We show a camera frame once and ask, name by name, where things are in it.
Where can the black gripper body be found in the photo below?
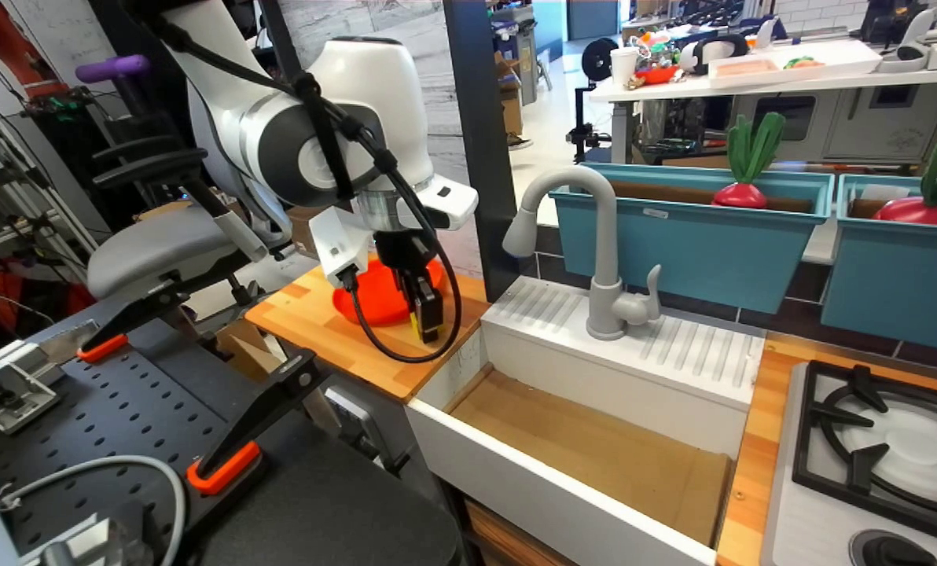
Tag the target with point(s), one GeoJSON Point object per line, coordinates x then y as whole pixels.
{"type": "Point", "coordinates": [408, 256]}

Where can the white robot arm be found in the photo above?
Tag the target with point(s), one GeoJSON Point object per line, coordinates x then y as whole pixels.
{"type": "Point", "coordinates": [377, 95]}

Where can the orange plate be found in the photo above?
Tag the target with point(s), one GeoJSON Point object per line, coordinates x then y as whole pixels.
{"type": "Point", "coordinates": [380, 301]}

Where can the wooden countertop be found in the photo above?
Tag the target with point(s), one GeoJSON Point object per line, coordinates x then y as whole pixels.
{"type": "Point", "coordinates": [312, 317]}

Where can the grey toy faucet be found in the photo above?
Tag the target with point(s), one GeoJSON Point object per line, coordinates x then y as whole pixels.
{"type": "Point", "coordinates": [603, 263]}

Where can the orange black bar clamp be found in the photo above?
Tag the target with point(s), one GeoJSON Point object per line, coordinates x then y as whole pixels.
{"type": "Point", "coordinates": [108, 344]}
{"type": "Point", "coordinates": [251, 427]}

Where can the white toy sink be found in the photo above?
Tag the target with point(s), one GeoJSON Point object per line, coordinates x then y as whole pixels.
{"type": "Point", "coordinates": [552, 491]}

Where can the grey office chair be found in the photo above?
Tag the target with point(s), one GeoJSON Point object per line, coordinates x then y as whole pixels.
{"type": "Point", "coordinates": [157, 253]}

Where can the teal planter box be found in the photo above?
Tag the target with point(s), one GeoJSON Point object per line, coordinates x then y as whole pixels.
{"type": "Point", "coordinates": [691, 246]}
{"type": "Point", "coordinates": [899, 279]}

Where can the white cup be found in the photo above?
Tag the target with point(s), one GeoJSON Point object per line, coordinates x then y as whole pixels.
{"type": "Point", "coordinates": [624, 67]}

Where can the red toy radish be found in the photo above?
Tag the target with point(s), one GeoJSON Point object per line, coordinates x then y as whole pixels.
{"type": "Point", "coordinates": [739, 189]}
{"type": "Point", "coordinates": [913, 208]}

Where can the black pegboard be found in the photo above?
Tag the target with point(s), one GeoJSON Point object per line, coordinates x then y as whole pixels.
{"type": "Point", "coordinates": [101, 420]}

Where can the white background table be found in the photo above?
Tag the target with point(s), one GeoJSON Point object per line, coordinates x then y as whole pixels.
{"type": "Point", "coordinates": [784, 80]}

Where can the toy stove with black grates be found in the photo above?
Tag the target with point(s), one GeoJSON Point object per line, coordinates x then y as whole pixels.
{"type": "Point", "coordinates": [889, 459]}

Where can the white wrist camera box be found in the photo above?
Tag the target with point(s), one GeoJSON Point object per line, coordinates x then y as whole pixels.
{"type": "Point", "coordinates": [339, 246]}

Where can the black vertical post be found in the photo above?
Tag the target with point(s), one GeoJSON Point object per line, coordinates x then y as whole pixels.
{"type": "Point", "coordinates": [478, 127]}

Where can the grey metal bracket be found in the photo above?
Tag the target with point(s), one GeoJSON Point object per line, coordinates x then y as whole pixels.
{"type": "Point", "coordinates": [7, 398]}

